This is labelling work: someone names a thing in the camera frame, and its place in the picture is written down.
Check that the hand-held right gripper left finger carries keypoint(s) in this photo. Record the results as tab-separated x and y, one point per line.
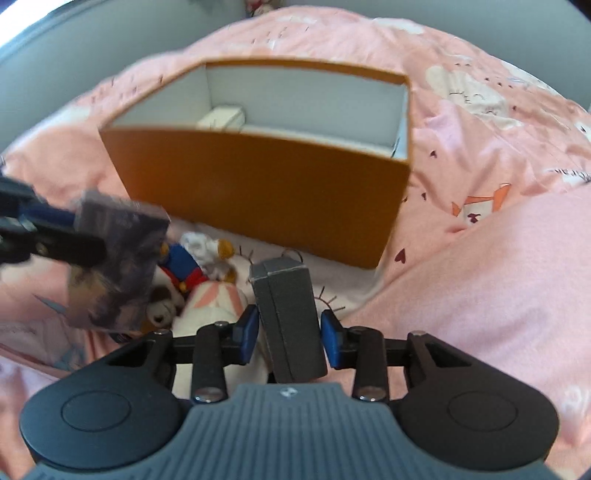
248	330

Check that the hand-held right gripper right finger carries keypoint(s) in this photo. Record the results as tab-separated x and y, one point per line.
331	337

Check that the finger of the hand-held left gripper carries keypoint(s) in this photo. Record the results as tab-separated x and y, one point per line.
46	214
69	247

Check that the dark grey box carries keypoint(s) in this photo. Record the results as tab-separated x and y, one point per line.
291	323

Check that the purple picture printed box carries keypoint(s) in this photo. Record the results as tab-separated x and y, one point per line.
122	272

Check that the orange cardboard box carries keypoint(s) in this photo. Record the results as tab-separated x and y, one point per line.
258	194

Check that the pink cloud printed blanket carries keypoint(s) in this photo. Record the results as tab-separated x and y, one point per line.
485	277

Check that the small white box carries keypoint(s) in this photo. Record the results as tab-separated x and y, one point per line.
221	117

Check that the small patterned plush toy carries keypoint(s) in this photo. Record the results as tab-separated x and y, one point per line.
258	5

